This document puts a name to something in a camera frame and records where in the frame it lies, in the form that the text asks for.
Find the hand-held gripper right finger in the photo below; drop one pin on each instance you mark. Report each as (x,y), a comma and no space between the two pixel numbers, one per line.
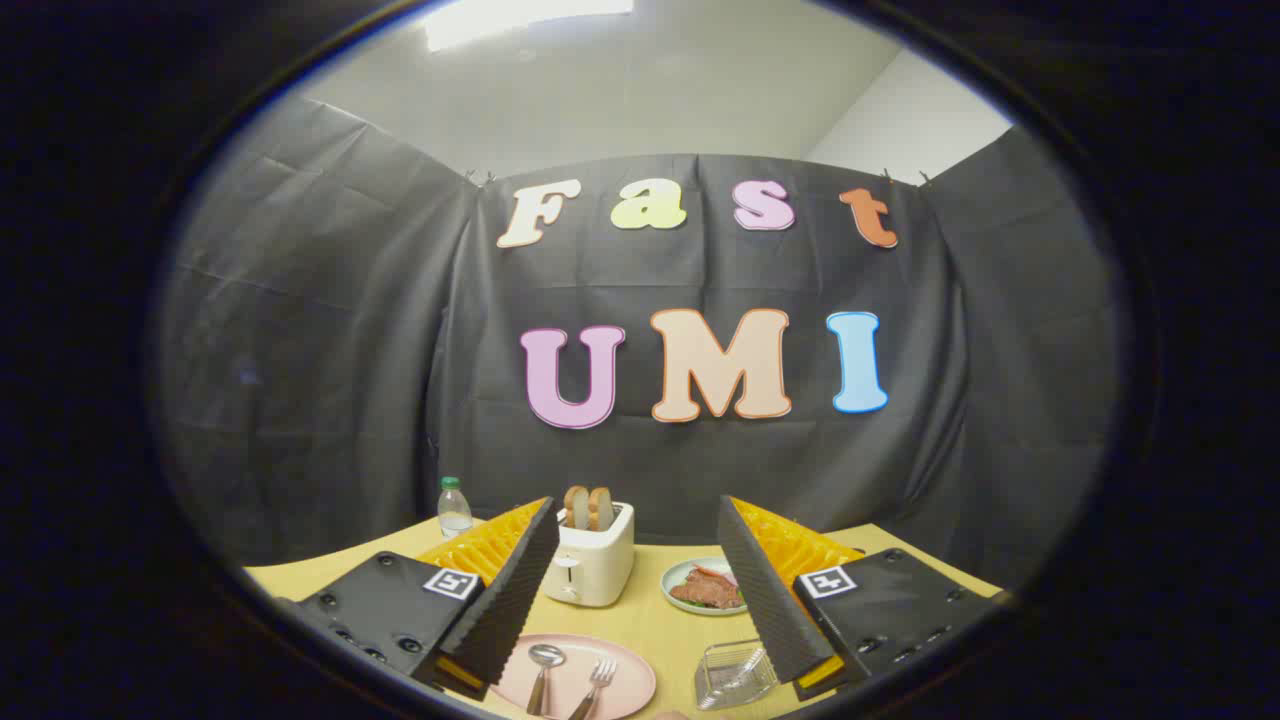
(765,590)

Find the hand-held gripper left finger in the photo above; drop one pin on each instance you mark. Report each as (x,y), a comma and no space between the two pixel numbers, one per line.
(515,590)

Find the steak with garnish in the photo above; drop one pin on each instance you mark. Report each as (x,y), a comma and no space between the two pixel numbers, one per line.
(705,590)

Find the white toaster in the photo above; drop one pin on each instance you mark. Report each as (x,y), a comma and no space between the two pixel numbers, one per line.
(595,570)

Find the pale green plate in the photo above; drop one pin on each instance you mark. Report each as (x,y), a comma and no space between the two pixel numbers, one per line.
(680,600)

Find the clear plastic water bottle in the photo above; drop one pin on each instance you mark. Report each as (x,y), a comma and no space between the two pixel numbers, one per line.
(455,515)

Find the toast bread slice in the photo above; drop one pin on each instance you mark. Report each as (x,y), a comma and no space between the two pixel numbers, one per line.
(575,508)
(601,509)

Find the pink plate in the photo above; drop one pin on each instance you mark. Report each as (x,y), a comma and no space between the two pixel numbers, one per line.
(630,685)

